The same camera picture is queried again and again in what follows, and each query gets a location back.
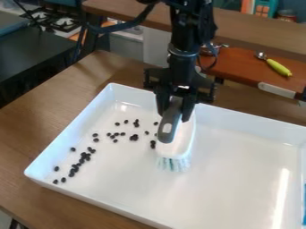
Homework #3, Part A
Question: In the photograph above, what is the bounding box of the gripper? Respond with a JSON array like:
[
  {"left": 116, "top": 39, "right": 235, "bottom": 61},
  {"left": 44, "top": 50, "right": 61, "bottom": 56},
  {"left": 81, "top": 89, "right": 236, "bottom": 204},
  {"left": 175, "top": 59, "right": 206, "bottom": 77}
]
[{"left": 141, "top": 44, "right": 217, "bottom": 123}]

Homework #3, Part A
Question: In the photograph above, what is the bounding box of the white brush with grey handle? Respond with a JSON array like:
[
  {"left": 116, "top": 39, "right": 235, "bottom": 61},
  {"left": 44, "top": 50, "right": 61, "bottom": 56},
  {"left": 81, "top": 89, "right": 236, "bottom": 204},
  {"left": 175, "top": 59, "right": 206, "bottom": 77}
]
[{"left": 154, "top": 94, "right": 198, "bottom": 174}]

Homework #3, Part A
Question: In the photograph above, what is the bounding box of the pile of black bits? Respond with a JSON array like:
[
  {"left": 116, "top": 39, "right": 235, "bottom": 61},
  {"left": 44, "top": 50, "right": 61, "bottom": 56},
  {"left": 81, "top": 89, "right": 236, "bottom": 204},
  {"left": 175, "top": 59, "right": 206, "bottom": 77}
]
[{"left": 51, "top": 118, "right": 162, "bottom": 185}]

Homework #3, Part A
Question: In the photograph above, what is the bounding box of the white tray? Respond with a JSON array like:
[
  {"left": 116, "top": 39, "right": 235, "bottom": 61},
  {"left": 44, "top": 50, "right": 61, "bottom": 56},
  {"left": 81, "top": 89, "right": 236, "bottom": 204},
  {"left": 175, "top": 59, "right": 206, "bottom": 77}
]
[{"left": 22, "top": 82, "right": 306, "bottom": 229}]

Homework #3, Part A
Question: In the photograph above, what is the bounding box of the black table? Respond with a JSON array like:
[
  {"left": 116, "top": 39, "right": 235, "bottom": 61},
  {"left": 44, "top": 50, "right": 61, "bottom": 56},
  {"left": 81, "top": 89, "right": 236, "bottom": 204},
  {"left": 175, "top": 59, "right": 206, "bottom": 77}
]
[{"left": 0, "top": 26, "right": 78, "bottom": 109}]

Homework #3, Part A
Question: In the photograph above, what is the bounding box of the yellow handled scoop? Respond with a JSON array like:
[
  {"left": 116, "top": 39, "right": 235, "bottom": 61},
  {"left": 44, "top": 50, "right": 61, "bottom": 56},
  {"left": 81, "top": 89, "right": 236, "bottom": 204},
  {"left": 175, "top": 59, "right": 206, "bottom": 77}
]
[{"left": 254, "top": 51, "right": 294, "bottom": 78}]

